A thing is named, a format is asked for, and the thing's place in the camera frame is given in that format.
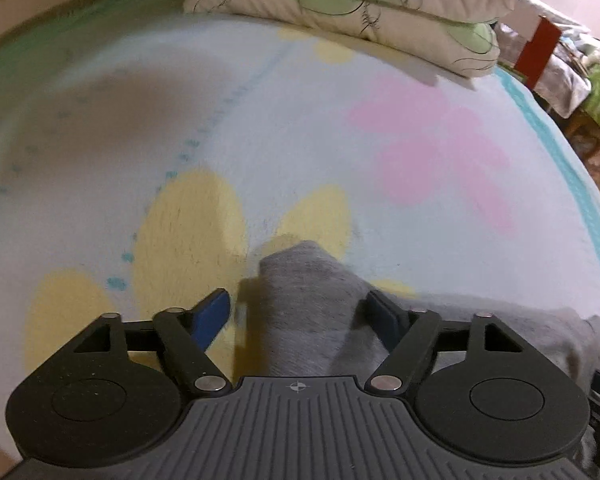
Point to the plaid blanket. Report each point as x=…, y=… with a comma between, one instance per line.
x=570, y=75

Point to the floral pillow with green leaves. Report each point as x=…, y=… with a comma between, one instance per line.
x=330, y=15

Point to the grey pants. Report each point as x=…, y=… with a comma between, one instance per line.
x=310, y=310

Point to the wooden stool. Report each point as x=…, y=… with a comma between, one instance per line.
x=587, y=132

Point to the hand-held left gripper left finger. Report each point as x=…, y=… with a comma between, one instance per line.
x=212, y=317

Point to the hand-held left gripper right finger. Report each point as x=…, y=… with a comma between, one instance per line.
x=382, y=317

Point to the floral pastel bed sheet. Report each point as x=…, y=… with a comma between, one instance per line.
x=305, y=135

